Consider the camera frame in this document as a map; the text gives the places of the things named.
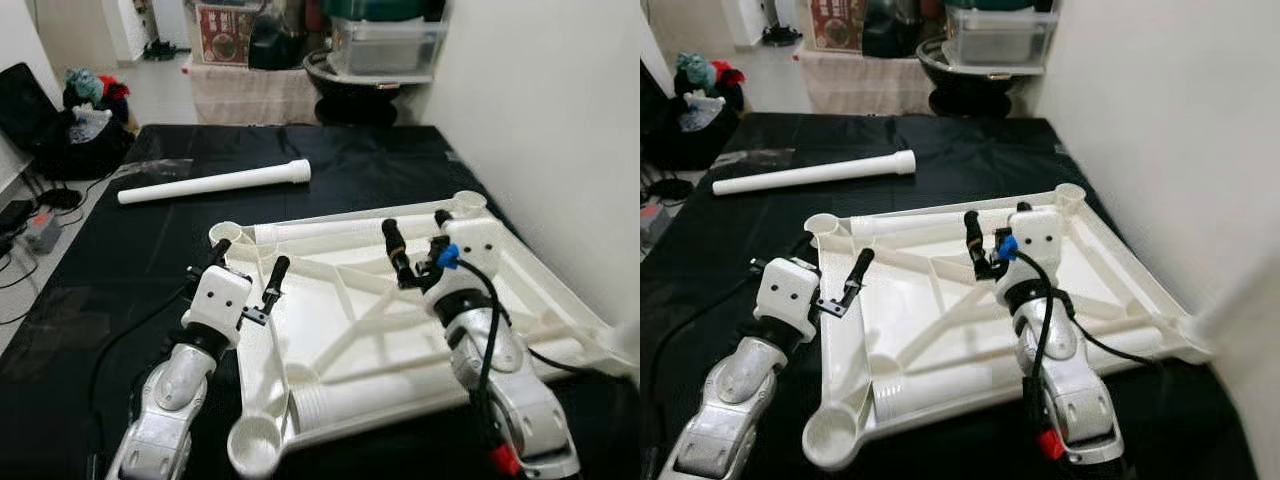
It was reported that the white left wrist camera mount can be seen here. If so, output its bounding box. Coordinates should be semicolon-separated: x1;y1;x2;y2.
183;265;254;349
752;257;823;343

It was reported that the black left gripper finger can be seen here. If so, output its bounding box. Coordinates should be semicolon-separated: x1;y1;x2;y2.
185;238;233;283
262;255;292;311
755;232;803;276
842;247;876;307

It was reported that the black wok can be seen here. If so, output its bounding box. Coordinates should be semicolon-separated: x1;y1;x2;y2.
915;40;1046;93
303;50;436;101

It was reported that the clear plastic wrap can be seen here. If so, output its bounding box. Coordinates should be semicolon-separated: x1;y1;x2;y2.
120;157;196;181
710;148;791;169

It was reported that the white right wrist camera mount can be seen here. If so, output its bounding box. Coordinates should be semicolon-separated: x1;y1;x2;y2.
993;208;1064;291
425;218;504;296

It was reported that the beige cloth covered table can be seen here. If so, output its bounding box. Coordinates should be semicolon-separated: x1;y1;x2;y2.
185;60;321;126
795;48;936;116

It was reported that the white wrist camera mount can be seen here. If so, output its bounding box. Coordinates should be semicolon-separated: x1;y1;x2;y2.
183;265;254;349
752;257;823;343
993;208;1064;291
425;218;504;296

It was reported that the clear plastic container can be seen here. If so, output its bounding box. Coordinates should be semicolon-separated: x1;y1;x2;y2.
330;15;448;76
943;5;1059;69

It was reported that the black mop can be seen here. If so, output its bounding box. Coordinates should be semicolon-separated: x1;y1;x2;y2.
760;0;801;46
135;0;181;61

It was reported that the white plastic bag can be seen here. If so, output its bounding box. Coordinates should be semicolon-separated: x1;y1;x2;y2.
68;105;113;146
680;92;726;133

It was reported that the black power adapter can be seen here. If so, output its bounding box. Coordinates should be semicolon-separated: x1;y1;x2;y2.
0;198;39;233

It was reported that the black plastic sheet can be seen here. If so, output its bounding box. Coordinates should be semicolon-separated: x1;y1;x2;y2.
0;123;641;480
640;113;1259;480

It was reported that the black router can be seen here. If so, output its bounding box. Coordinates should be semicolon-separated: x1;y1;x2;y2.
645;172;696;201
25;170;86;211

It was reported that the black suitcase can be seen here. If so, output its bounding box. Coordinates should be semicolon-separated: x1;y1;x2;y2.
0;62;136;181
640;75;746;171

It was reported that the grey electrical box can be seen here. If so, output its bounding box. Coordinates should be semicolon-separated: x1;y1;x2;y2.
22;210;63;253
640;203;673;246

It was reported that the white plastic table top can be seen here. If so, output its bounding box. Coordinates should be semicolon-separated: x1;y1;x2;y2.
207;190;641;479
802;183;1213;471

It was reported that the red printed cardboard box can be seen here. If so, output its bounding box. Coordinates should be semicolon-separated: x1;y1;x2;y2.
193;0;263;66
808;0;871;53

